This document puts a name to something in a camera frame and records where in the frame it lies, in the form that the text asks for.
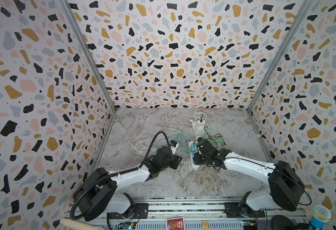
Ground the light green cable bundle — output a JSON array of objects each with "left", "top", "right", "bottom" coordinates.
[{"left": 202, "top": 125, "right": 227, "bottom": 150}]

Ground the large colourful power strip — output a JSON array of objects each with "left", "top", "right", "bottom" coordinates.
[{"left": 191, "top": 119, "right": 206, "bottom": 143}]

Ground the white coiled cable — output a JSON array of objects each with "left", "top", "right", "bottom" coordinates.
[{"left": 189, "top": 112, "right": 208, "bottom": 123}]

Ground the black round object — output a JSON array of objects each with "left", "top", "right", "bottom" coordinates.
[{"left": 271, "top": 215, "right": 295, "bottom": 230}]

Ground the small white blue power strip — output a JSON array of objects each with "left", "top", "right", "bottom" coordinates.
[{"left": 189, "top": 141, "right": 200, "bottom": 171}]

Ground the teal multi-head cable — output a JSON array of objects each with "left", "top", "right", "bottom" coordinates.
[{"left": 156, "top": 133, "right": 194, "bottom": 154}]

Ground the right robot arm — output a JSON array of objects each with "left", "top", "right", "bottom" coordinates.
[{"left": 193, "top": 138, "right": 305, "bottom": 217}]

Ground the white rectangular charger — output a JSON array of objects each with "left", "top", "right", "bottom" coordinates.
[{"left": 194, "top": 126, "right": 205, "bottom": 136}]

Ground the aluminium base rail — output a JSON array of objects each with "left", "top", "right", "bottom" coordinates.
[{"left": 77, "top": 197, "right": 308, "bottom": 230}]

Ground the small yellow tag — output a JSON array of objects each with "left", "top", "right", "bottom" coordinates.
[{"left": 202, "top": 220, "right": 209, "bottom": 229}]

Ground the white square charger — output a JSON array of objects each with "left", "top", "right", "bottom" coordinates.
[{"left": 192, "top": 120, "right": 205, "bottom": 128}]

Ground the red snack packet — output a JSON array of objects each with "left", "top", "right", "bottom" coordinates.
[{"left": 166, "top": 217, "right": 185, "bottom": 230}]

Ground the blue toy microphone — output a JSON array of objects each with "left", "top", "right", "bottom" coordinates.
[{"left": 309, "top": 205, "right": 332, "bottom": 230}]

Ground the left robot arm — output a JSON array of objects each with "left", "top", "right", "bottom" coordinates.
[{"left": 69, "top": 142, "right": 182, "bottom": 221}]

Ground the beige roll handle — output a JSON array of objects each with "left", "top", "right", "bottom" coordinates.
[{"left": 60, "top": 218, "right": 105, "bottom": 230}]

